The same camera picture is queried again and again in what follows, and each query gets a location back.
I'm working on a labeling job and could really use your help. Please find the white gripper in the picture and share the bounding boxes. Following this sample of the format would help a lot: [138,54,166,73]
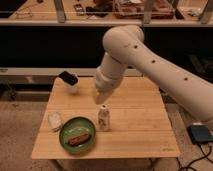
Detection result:
[95,66,121,104]

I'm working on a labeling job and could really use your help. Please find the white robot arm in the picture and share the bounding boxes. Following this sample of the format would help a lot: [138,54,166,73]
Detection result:
[93,25,213,129]

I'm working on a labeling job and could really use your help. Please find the white ceramic bottle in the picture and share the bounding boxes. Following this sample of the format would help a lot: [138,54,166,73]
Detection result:
[98,105,110,131]

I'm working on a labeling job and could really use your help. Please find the white cup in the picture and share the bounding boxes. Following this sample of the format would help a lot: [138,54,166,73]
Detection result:
[66,79,78,94]

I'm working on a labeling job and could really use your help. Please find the black rectangular object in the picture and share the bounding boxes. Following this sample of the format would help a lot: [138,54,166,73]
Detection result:
[58,71,78,85]

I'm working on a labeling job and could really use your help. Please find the green plate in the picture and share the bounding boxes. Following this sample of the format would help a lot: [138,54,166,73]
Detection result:
[59,117,96,155]

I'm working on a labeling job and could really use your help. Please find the wooden table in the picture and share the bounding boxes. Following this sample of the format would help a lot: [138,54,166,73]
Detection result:
[31,76,181,171]

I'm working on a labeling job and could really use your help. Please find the brown sausage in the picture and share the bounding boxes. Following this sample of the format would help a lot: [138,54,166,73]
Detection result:
[68,134,91,146]

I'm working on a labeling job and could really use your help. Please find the black object on shelf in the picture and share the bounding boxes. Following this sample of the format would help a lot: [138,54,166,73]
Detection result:
[86,4,112,17]

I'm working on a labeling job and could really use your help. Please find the tray of items on shelf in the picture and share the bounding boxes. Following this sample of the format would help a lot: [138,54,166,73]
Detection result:
[113,0,174,19]

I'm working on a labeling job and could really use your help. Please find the black foot pedal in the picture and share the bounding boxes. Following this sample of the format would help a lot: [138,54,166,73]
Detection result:
[187,125,213,144]

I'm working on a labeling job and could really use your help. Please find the eyeglasses on shelf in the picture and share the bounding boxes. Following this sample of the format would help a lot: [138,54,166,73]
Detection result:
[15,7,33,19]

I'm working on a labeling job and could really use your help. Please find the black floor cable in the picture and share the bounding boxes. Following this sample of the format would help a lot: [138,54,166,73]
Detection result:
[176,143,213,171]

